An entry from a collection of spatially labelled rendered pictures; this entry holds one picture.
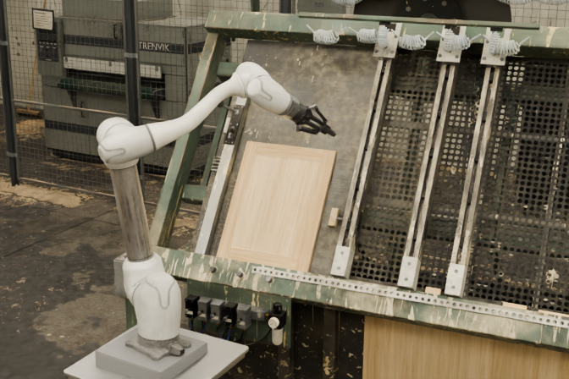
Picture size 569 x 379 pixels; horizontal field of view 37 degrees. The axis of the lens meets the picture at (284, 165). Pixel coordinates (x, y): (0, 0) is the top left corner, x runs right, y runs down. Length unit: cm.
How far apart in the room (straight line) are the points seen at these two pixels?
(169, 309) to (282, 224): 83
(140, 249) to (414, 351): 130
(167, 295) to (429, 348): 124
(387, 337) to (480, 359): 41
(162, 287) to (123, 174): 44
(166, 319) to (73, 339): 207
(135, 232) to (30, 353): 197
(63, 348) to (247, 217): 169
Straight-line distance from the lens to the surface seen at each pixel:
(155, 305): 315
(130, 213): 324
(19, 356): 508
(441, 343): 379
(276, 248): 375
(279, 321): 362
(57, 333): 528
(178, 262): 387
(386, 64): 387
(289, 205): 379
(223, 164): 395
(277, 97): 312
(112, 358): 323
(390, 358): 388
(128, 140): 300
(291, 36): 410
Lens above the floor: 232
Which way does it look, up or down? 16 degrees down
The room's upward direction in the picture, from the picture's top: straight up
